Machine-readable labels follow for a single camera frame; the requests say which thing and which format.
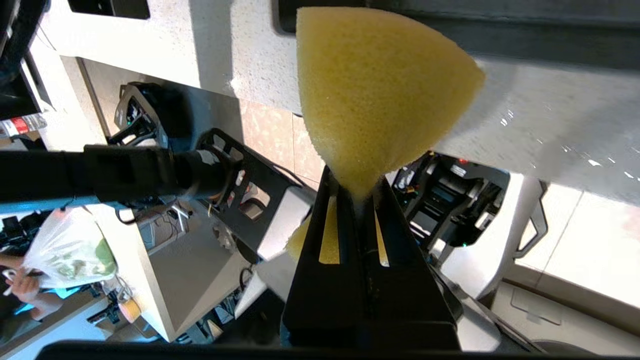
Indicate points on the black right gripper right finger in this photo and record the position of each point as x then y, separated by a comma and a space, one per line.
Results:
410, 310

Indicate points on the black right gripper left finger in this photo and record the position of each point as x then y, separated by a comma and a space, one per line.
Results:
325, 300

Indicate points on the yellow sponge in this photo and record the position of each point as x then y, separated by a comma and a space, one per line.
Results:
375, 90

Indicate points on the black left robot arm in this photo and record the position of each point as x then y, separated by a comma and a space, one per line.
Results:
125, 172

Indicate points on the bystander bare hand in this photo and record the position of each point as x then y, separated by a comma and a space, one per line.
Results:
22, 285

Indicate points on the black robot chassis block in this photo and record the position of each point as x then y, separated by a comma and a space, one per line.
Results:
450, 200

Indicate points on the black standing machine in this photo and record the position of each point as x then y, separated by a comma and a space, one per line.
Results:
142, 115

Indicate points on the white plastic bag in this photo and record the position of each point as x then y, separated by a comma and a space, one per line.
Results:
65, 250

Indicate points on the black induction cooktop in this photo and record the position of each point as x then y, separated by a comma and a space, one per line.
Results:
107, 7

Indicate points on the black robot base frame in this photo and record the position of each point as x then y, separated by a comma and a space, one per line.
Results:
255, 180

